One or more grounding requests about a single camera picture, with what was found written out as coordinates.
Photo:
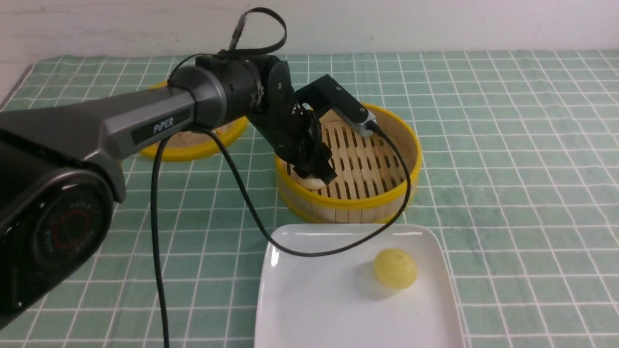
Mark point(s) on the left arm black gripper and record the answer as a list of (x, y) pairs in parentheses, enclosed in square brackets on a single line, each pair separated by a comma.
[(293, 133)]

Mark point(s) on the white steamed bun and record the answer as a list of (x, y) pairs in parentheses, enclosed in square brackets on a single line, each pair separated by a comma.
[(310, 183)]

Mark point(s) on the yellow steamed bun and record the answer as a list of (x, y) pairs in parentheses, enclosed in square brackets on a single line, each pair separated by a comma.
[(394, 268)]

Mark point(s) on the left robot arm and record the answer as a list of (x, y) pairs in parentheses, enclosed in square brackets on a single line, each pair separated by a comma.
[(61, 167)]

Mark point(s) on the white square plate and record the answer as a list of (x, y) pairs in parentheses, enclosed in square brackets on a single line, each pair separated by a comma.
[(337, 302)]

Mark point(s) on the bamboo steamer basket yellow rim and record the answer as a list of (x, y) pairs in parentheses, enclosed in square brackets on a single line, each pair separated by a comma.
[(371, 176)]

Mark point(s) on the yellow woven steamer lid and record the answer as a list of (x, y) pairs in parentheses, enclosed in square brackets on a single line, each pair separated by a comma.
[(189, 146)]

